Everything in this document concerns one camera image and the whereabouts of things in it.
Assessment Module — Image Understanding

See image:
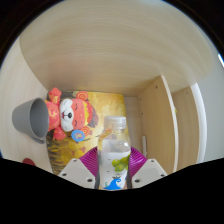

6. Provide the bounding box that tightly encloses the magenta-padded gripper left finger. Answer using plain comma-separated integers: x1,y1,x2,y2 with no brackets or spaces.
58,146,100,189

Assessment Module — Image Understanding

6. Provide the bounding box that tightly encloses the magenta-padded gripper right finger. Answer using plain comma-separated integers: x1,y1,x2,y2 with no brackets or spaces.
128,146,168,189

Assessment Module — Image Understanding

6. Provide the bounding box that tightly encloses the red plush toy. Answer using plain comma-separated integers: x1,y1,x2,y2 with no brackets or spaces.
44,87,99,144

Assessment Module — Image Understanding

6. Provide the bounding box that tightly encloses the yellow poppy flower painting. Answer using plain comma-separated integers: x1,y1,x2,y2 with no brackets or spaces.
45,90,129,176

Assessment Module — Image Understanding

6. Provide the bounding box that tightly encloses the grey cup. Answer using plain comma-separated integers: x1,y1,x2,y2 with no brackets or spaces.
11,97,50,145

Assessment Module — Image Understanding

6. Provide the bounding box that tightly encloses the clear plastic water bottle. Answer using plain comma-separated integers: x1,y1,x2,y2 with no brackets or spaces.
97,115,132,191

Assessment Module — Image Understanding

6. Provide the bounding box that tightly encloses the flat round red coaster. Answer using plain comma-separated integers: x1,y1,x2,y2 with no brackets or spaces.
21,157,37,167

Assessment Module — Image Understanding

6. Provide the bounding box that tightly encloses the white light bar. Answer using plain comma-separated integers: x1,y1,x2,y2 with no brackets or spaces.
141,135,148,158

